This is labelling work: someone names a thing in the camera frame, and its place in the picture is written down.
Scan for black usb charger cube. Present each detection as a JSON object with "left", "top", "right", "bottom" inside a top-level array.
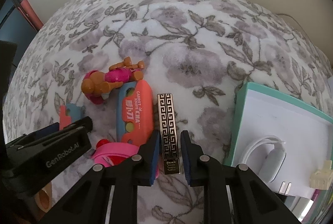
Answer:
[{"left": 276, "top": 181, "right": 292, "bottom": 198}]

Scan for white plastic hair claw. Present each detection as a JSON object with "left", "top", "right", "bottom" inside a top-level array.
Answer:
[{"left": 310, "top": 160, "right": 332, "bottom": 190}]

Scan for small orange blue toy piece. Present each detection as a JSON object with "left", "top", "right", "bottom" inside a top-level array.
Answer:
[{"left": 59, "top": 103, "right": 83, "bottom": 130}]

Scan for pink round toy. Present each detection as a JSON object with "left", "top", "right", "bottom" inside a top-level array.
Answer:
[{"left": 91, "top": 138, "right": 148, "bottom": 168}]

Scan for tape roll beige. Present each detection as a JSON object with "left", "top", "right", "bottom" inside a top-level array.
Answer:
[{"left": 34, "top": 182, "right": 52, "bottom": 213}]

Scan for pale blue oval device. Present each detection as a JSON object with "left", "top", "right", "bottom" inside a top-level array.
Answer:
[{"left": 258, "top": 148, "right": 286, "bottom": 183}]

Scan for pink dog figurine toy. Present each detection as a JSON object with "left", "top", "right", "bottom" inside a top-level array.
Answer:
[{"left": 81, "top": 57, "right": 145, "bottom": 105}]

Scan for orange blue carrot knife toy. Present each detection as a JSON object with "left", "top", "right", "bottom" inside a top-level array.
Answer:
[{"left": 116, "top": 80, "right": 154, "bottom": 146}]

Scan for teal shallow box lid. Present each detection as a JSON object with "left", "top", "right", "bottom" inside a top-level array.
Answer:
[{"left": 224, "top": 82, "right": 332, "bottom": 199}]

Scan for floral grey blanket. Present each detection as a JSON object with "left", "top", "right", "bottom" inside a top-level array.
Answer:
[{"left": 2, "top": 0, "right": 333, "bottom": 224}]

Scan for white charging cable coil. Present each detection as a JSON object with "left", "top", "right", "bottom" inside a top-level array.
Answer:
[{"left": 239, "top": 135, "right": 287, "bottom": 166}]

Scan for pink door frame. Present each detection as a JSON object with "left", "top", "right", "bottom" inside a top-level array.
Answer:
[{"left": 18, "top": 0, "right": 43, "bottom": 31}]

